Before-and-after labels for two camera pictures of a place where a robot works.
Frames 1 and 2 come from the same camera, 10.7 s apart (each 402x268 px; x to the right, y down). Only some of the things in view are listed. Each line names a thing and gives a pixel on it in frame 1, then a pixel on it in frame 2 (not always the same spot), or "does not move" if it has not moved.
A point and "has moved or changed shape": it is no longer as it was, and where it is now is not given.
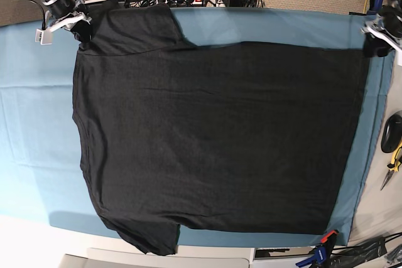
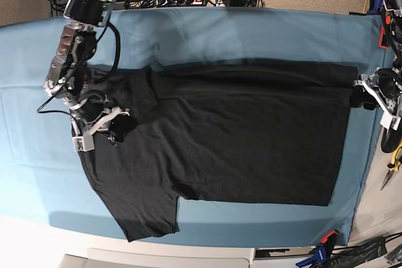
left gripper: (66, 12) → (92, 113)
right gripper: (387, 26) → (385, 83)
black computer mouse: (392, 135) does not move
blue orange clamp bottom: (320, 258) does not move
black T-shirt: (245, 137) has moved or changed shape
